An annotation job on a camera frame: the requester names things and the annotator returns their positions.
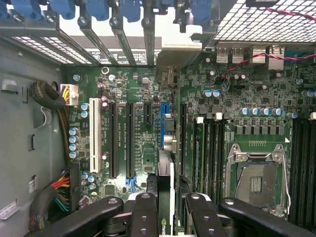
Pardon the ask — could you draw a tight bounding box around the thin metal locking lever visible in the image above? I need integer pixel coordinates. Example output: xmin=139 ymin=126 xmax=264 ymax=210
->
xmin=281 ymin=145 xmax=292 ymax=210

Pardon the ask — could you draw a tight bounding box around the silver socket cover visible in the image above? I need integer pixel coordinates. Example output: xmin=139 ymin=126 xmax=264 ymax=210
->
xmin=234 ymin=151 xmax=276 ymax=165

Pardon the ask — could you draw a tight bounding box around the black sleeved power wire bundle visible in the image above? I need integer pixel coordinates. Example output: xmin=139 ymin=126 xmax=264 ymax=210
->
xmin=28 ymin=80 xmax=75 ymax=165

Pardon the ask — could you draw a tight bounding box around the green motherboard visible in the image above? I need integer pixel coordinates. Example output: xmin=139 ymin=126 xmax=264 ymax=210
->
xmin=60 ymin=50 xmax=316 ymax=223

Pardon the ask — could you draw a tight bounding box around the grey open PC case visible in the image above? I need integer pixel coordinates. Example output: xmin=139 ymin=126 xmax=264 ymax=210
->
xmin=0 ymin=0 xmax=316 ymax=237

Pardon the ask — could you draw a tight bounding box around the black power connector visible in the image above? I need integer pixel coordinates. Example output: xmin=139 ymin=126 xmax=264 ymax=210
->
xmin=61 ymin=162 xmax=81 ymax=213

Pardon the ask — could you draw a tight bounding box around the white expansion slot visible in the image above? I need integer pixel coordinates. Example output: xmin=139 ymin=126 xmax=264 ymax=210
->
xmin=89 ymin=98 xmax=102 ymax=173

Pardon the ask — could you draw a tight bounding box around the CPU socket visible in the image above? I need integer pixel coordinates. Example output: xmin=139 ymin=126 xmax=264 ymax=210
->
xmin=227 ymin=144 xmax=289 ymax=215

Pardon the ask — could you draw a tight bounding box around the black RAM slot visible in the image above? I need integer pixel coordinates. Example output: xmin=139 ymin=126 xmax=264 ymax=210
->
xmin=193 ymin=117 xmax=206 ymax=198
xmin=206 ymin=119 xmax=213 ymax=198
xmin=313 ymin=120 xmax=316 ymax=225
xmin=306 ymin=111 xmax=316 ymax=225
xmin=292 ymin=118 xmax=300 ymax=223
xmin=219 ymin=118 xmax=227 ymax=198
xmin=299 ymin=118 xmax=307 ymax=224
xmin=212 ymin=112 xmax=223 ymax=198

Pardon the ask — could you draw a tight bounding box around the coloured power wire bundle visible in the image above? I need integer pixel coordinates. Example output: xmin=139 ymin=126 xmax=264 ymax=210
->
xmin=29 ymin=170 xmax=72 ymax=234

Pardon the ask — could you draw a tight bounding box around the short black expansion slot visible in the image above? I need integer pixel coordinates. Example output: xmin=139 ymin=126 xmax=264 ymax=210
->
xmin=144 ymin=103 xmax=153 ymax=125

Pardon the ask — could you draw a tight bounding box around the red black twisted wire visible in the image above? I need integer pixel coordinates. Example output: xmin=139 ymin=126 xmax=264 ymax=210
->
xmin=221 ymin=51 xmax=316 ymax=87
xmin=265 ymin=6 xmax=316 ymax=24

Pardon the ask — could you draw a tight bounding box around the black expansion slot blue latch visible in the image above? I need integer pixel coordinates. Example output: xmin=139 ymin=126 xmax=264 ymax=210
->
xmin=125 ymin=102 xmax=137 ymax=193

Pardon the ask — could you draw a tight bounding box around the long black expansion slot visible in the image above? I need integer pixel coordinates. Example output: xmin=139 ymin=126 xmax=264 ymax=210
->
xmin=109 ymin=102 xmax=119 ymax=180
xmin=179 ymin=103 xmax=188 ymax=177

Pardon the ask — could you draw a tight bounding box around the white power connector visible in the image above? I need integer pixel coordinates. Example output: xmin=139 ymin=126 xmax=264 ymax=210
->
xmin=60 ymin=83 xmax=79 ymax=107

